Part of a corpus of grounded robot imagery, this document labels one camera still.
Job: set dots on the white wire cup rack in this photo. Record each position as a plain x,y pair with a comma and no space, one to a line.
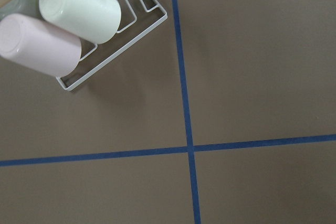
138,18

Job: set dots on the grey cup in rack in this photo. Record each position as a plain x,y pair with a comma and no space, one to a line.
25,7

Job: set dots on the white cup in rack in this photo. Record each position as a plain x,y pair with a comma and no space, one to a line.
96,21

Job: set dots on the pink cup in rack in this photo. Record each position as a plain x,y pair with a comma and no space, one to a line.
39,45

